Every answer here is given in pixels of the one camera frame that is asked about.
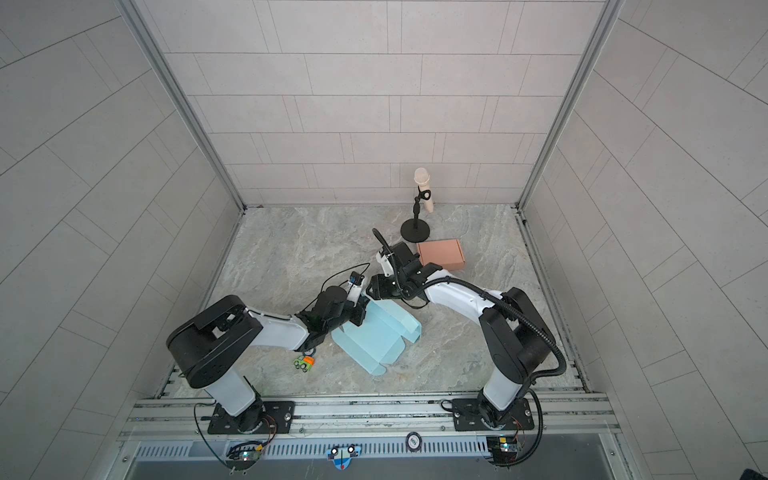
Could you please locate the pink paper box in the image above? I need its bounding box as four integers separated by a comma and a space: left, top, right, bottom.
417, 239, 466, 272

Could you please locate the light blue cardboard box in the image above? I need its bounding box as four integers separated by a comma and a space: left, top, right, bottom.
331, 300, 422, 377

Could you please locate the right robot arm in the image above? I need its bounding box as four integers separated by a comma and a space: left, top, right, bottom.
367, 240, 566, 422

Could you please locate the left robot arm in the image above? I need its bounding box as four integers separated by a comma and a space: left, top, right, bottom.
166, 286, 370, 417

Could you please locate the small colourful toy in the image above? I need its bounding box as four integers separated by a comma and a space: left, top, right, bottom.
293, 355, 315, 373

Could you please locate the beige microphone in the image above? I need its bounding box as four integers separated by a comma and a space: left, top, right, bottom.
414, 167, 434, 213

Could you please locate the blue sticker marker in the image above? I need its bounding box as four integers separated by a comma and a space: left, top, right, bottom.
326, 444, 361, 471

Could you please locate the round black white badge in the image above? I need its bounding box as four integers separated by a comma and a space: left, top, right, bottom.
405, 432, 423, 453

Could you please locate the left green circuit board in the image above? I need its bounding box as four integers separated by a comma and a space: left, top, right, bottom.
226, 441, 265, 471

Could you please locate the green circuit board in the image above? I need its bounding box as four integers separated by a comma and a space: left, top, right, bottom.
486, 436, 519, 466
226, 441, 265, 471

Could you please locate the right green circuit board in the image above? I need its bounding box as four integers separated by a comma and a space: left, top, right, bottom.
486, 436, 519, 466

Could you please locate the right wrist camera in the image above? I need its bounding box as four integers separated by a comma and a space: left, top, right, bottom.
376, 252, 395, 278

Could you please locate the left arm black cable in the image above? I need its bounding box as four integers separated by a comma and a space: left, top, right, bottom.
299, 262, 372, 313

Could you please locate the black corrugated cable conduit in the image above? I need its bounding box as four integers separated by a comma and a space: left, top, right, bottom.
371, 227, 568, 400

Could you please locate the aluminium corner post left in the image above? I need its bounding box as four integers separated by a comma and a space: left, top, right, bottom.
115, 0, 247, 214

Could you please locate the aluminium corner post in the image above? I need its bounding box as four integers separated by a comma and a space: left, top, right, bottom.
115, 0, 247, 214
516, 0, 624, 213

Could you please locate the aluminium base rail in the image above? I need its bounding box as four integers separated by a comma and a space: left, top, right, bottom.
117, 389, 620, 460

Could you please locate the aluminium corner post right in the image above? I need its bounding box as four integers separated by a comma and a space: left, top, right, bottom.
516, 0, 624, 213

